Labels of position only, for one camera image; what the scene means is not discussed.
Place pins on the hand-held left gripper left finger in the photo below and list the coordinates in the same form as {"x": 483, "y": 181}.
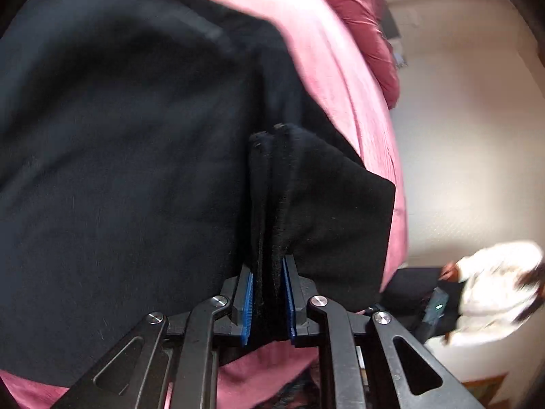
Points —
{"x": 248, "y": 309}

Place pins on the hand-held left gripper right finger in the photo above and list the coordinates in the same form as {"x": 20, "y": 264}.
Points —
{"x": 291, "y": 309}

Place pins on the black embroidered pants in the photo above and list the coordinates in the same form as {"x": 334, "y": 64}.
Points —
{"x": 127, "y": 157}

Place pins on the person's right forearm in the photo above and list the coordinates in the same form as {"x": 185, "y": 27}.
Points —
{"x": 494, "y": 289}

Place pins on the person's right hand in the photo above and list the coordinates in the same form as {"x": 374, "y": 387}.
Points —
{"x": 449, "y": 272}

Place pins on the dark cloth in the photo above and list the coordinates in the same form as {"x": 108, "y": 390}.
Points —
{"x": 408, "y": 289}

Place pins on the dark grey headboard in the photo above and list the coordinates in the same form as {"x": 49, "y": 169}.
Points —
{"x": 390, "y": 21}

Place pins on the wooden frame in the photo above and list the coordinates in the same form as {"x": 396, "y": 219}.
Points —
{"x": 485, "y": 388}

